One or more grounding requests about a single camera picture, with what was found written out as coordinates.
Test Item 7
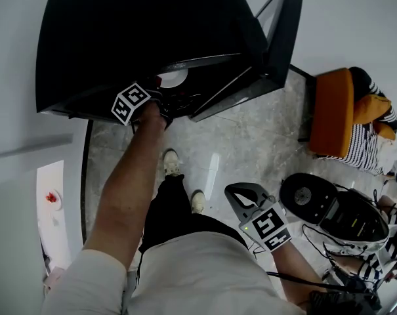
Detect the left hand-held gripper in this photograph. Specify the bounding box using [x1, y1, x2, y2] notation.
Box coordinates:
[110, 81, 173, 130]

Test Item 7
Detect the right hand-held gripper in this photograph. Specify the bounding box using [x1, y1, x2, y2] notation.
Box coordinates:
[224, 182, 293, 253]

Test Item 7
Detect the white round plate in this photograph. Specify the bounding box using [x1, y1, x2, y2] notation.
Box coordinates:
[156, 68, 190, 89]

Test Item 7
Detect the black mini fridge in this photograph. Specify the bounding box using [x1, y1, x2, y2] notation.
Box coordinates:
[35, 0, 305, 127]

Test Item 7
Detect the person's left forearm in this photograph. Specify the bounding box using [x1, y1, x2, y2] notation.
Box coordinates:
[82, 104, 168, 270]

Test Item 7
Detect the person's right forearm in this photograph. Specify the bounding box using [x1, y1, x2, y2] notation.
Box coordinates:
[269, 241, 324, 308]

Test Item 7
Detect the person's white shoe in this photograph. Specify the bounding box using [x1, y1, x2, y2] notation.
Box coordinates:
[190, 190, 207, 215]
[162, 148, 180, 177]

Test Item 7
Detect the black helmet device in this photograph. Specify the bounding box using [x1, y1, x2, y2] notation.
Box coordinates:
[279, 172, 390, 243]

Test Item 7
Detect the orange sofa chair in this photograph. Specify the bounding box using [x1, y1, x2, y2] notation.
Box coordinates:
[307, 66, 397, 177]

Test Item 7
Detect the small plate of red fruit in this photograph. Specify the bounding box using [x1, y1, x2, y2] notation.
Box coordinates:
[43, 188, 64, 212]

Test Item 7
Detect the black white striped blanket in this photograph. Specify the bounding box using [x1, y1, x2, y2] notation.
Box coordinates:
[315, 119, 397, 177]

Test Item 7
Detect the orange cushion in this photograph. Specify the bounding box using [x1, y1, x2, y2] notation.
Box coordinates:
[353, 93, 396, 140]

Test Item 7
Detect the white windowsill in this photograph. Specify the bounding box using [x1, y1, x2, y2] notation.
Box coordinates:
[35, 159, 72, 277]

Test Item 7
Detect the dark striped garment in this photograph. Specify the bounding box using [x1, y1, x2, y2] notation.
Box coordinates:
[348, 66, 397, 133]

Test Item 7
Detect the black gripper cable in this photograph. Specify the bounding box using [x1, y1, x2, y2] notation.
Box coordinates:
[265, 270, 347, 292]

